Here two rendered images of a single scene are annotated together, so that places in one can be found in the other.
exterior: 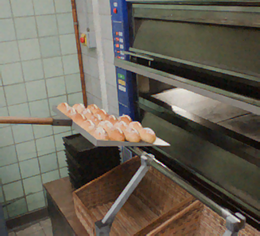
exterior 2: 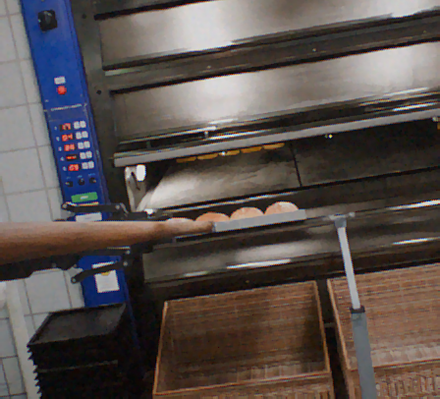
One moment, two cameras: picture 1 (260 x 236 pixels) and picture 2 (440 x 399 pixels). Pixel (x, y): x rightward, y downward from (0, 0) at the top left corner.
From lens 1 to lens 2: 2.11 m
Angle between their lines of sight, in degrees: 55
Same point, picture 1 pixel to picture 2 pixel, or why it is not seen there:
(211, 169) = (325, 240)
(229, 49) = (327, 83)
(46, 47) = not seen: outside the picture
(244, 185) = (381, 229)
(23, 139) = not seen: outside the picture
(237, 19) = (333, 47)
